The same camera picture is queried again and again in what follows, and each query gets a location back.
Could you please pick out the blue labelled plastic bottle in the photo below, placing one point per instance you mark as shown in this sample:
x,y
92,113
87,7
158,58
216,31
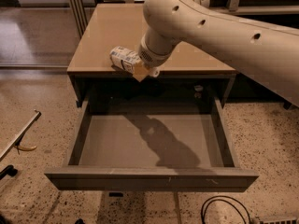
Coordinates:
x,y
125,59

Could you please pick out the metal bar with yellow hook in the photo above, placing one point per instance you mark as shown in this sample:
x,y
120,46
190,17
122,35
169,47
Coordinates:
x,y
16,141

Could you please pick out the black chair caster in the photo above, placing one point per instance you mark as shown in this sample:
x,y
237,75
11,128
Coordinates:
x,y
9,170

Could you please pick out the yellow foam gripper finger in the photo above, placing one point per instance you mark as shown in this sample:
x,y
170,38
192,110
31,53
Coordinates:
x,y
141,71

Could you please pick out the beige drawer cabinet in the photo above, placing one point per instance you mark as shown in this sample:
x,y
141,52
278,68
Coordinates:
x,y
113,25

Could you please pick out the open grey top drawer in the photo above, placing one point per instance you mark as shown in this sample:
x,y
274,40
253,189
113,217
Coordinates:
x,y
153,144

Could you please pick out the silver door frame rail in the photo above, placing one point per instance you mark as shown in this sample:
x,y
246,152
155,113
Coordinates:
x,y
79,15

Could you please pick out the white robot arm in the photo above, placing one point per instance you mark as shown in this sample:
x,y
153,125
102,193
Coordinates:
x,y
265,52

